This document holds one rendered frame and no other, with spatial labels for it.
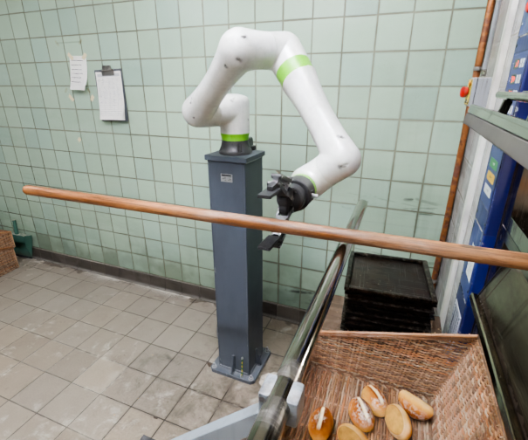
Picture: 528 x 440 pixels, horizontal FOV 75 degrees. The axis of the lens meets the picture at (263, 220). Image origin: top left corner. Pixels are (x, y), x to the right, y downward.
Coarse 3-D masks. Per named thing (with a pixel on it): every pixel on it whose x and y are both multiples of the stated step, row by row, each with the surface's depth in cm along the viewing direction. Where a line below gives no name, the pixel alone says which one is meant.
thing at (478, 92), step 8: (472, 80) 125; (480, 80) 124; (488, 80) 123; (472, 88) 125; (480, 88) 124; (488, 88) 124; (472, 96) 126; (480, 96) 125; (488, 96) 124; (480, 104) 126
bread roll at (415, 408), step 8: (400, 392) 102; (408, 392) 101; (400, 400) 101; (408, 400) 99; (416, 400) 98; (408, 408) 98; (416, 408) 97; (424, 408) 96; (432, 408) 98; (416, 416) 97; (424, 416) 96
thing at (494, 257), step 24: (24, 192) 104; (48, 192) 100; (72, 192) 97; (168, 216) 87; (192, 216) 83; (216, 216) 81; (240, 216) 79; (336, 240) 71; (360, 240) 69; (384, 240) 68; (408, 240) 66; (432, 240) 66; (504, 264) 61
